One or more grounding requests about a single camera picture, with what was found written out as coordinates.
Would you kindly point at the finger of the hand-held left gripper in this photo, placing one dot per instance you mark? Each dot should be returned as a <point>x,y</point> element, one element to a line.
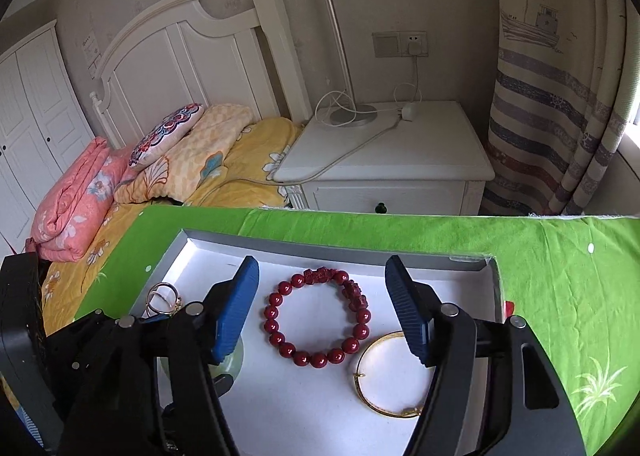
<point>75,351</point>

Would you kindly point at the patterned round-print pillow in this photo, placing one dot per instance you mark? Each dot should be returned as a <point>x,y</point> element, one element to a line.
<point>165,133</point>

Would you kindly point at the white nightstand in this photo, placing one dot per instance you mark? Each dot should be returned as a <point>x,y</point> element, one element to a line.
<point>430,151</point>

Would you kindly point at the white shallow tray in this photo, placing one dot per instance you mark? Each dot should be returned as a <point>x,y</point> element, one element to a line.
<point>310,396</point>

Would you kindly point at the yellow checked pillow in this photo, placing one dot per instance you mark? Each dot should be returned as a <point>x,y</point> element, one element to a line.
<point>210,141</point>

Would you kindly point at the white wardrobe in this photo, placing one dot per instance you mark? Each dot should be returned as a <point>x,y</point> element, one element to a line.
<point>35,101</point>

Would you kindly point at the silver rings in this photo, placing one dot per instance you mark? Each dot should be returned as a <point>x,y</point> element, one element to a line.
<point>162,298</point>

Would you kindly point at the white plug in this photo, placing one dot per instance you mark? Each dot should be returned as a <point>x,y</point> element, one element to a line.
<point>415,48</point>

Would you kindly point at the striped boat-print curtain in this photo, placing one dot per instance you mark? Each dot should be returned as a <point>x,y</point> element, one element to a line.
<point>540,86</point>

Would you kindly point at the white wooden headboard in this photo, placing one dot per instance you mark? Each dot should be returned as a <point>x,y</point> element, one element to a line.
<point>200,51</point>

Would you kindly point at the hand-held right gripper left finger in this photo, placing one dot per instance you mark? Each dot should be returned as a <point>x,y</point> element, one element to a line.
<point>235,316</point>

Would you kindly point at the white power adapter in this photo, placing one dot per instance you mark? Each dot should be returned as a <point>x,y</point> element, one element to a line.
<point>410,112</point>

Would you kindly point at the gold bangle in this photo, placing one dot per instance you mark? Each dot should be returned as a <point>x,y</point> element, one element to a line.
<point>361,376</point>

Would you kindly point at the small wall panel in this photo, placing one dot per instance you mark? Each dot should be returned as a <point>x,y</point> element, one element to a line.
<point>91,53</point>

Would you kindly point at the wall socket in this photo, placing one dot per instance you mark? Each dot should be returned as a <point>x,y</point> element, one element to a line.
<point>415,38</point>

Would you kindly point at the silver desk lamp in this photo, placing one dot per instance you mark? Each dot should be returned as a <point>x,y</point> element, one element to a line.
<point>335,36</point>

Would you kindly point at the green printed tablecloth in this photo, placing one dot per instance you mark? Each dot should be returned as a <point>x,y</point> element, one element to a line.
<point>550,261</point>

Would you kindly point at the pink floral quilt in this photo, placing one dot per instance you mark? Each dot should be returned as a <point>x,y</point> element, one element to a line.
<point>75,201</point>

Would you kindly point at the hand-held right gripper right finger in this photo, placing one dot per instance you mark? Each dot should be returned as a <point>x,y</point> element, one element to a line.
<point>407,316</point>

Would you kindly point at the yellow floral bedsheet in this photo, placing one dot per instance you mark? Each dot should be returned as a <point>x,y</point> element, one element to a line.
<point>255,146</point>

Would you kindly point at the pale green jade bangle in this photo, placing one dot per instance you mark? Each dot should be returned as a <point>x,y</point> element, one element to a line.
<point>232,371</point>

